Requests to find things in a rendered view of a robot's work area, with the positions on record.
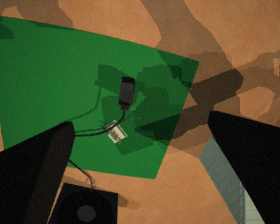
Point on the black cooling fan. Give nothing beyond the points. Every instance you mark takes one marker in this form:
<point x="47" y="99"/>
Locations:
<point x="76" y="205"/>

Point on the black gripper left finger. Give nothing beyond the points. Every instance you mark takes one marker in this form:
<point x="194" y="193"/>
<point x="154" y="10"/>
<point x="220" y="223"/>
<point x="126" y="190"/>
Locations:
<point x="30" y="174"/>

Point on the green circuit board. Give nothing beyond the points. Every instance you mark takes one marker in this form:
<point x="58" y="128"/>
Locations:
<point x="51" y="74"/>

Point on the black cable with plug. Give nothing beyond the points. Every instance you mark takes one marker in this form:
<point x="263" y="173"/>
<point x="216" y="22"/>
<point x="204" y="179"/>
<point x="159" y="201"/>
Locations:
<point x="126" y="94"/>

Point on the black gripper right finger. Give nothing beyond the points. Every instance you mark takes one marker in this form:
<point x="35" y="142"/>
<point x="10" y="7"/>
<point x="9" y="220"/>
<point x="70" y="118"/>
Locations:
<point x="253" y="150"/>

